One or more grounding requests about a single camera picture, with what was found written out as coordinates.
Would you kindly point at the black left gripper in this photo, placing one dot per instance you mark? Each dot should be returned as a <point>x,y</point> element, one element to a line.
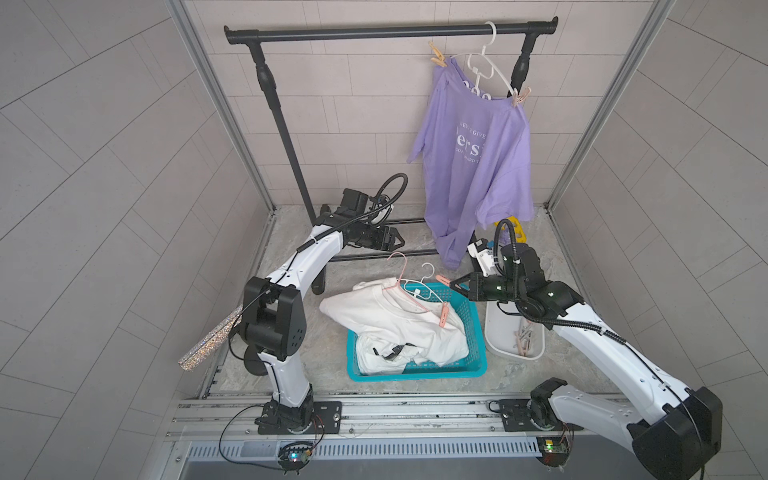
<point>383,244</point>

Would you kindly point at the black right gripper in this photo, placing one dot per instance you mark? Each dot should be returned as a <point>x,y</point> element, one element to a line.
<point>475,286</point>

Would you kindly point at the pink clothespin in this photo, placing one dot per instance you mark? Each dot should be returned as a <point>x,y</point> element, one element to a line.
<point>444,314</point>
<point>443,279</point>
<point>519,97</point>

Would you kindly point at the pink wire hanger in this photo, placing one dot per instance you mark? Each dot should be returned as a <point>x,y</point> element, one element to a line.
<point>418,303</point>

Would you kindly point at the white garment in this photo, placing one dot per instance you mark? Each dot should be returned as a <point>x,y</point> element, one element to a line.
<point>392,331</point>

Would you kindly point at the purple t-shirt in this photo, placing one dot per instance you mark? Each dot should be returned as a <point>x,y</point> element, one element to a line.
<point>476,157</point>

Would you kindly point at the beige clothespin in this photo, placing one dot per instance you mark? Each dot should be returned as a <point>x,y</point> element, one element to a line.
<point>438,57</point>

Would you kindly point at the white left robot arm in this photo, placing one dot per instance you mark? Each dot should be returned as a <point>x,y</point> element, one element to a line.
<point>273,322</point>

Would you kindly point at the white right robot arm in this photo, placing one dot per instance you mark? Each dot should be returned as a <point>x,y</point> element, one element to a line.
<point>673,430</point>

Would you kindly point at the white plastic clothespin tray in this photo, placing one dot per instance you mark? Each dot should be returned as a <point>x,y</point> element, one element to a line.
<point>508,334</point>

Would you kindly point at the yellow plastic triangle toy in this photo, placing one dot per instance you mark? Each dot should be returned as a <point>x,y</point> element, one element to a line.
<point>518,230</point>

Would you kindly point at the teal plastic laundry basket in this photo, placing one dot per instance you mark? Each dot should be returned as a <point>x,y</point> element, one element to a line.
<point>475,364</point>

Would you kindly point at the right circuit board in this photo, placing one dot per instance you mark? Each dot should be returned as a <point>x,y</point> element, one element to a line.
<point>555,452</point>

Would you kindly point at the circuit board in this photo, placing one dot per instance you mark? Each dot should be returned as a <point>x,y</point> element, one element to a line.
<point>555,452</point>
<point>295,456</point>

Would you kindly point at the black metal clothes rack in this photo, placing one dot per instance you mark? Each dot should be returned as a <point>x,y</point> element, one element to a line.
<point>254,40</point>

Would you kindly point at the left circuit board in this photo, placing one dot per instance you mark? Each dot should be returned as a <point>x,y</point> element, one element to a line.
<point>295,456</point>

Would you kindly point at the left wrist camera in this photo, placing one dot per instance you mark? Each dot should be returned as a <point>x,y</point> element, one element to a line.
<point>381,216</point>

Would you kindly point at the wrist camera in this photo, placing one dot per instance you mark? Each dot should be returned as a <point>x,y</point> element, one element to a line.
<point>483,256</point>
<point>381,216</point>

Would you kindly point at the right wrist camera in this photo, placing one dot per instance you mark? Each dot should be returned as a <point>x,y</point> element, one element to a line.
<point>483,256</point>

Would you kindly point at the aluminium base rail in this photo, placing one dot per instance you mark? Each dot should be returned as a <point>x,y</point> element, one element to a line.
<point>359,427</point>

